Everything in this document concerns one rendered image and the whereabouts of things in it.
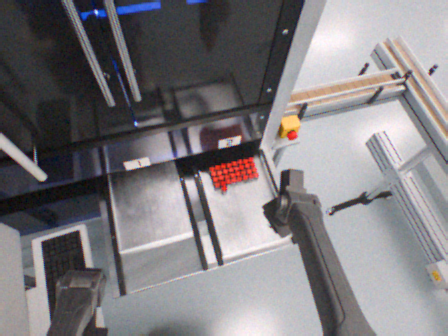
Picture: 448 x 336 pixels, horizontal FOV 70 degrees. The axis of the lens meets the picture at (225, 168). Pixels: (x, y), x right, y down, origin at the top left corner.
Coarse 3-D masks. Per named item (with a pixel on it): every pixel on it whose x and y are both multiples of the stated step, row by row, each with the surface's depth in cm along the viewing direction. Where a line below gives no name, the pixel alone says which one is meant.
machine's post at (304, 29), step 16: (304, 0) 71; (320, 0) 72; (304, 16) 75; (320, 16) 76; (304, 32) 80; (288, 48) 84; (304, 48) 85; (288, 64) 89; (288, 80) 96; (288, 96) 103; (272, 112) 109; (272, 128) 120; (256, 144) 134
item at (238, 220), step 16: (256, 160) 132; (208, 176) 128; (208, 192) 125; (240, 192) 126; (256, 192) 126; (272, 192) 126; (224, 208) 123; (240, 208) 123; (256, 208) 123; (224, 224) 120; (240, 224) 120; (256, 224) 121; (224, 240) 117; (240, 240) 118; (256, 240) 118; (272, 240) 118; (224, 256) 114
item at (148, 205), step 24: (144, 168) 128; (168, 168) 129; (120, 192) 123; (144, 192) 124; (168, 192) 124; (120, 216) 119; (144, 216) 120; (168, 216) 120; (120, 240) 115; (144, 240) 116; (168, 240) 116
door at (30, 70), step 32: (0, 0) 54; (32, 0) 55; (0, 32) 58; (32, 32) 60; (64, 32) 62; (96, 32) 64; (0, 64) 64; (32, 64) 66; (64, 64) 69; (0, 96) 71; (32, 96) 74; (64, 96) 77; (96, 96) 80; (0, 128) 80; (32, 128) 83; (64, 128) 87; (96, 128) 91; (128, 128) 95
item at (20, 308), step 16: (0, 224) 110; (0, 240) 107; (16, 240) 117; (0, 256) 104; (16, 256) 114; (0, 272) 102; (16, 272) 111; (0, 288) 99; (16, 288) 108; (0, 304) 97; (16, 304) 105; (0, 320) 94; (16, 320) 102
